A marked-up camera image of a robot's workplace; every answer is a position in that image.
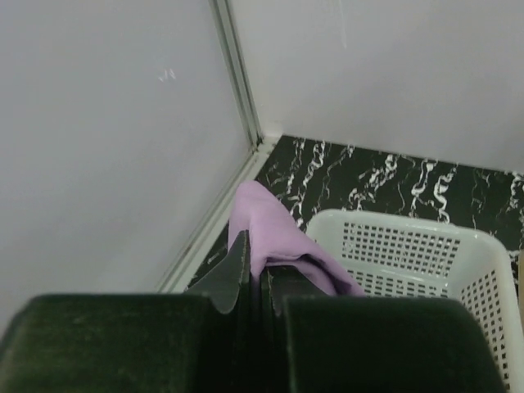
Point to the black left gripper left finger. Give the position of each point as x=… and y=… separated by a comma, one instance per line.
x=196, y=341

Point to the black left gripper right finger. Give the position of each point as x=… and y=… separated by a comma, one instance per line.
x=320, y=343

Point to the purple trousers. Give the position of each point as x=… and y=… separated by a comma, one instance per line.
x=276, y=241

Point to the white perforated plastic basket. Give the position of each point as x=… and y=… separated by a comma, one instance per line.
x=390, y=255

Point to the wooden clothes rack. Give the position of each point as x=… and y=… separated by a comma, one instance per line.
x=516, y=258

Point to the aluminium corner frame post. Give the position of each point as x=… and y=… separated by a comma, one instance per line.
x=179, y=274

